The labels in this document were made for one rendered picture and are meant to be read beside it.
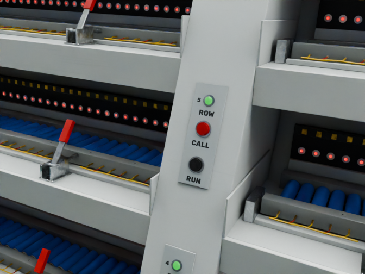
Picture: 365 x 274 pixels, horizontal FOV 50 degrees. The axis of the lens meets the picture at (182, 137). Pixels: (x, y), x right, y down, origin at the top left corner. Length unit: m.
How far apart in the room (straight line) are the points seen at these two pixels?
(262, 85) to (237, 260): 0.20
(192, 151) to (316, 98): 0.15
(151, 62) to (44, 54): 0.18
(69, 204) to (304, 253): 0.31
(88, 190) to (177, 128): 0.16
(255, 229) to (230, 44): 0.22
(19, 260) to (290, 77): 0.52
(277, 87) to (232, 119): 0.06
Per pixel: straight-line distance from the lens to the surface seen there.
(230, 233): 0.47
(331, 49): 0.52
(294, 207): 0.51
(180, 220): 0.48
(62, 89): 0.79
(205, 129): 0.46
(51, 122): 0.80
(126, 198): 0.54
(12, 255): 0.75
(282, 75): 0.45
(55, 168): 0.59
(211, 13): 0.49
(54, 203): 0.59
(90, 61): 0.57
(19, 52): 0.66
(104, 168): 0.61
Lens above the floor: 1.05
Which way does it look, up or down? 1 degrees down
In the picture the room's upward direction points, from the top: 11 degrees clockwise
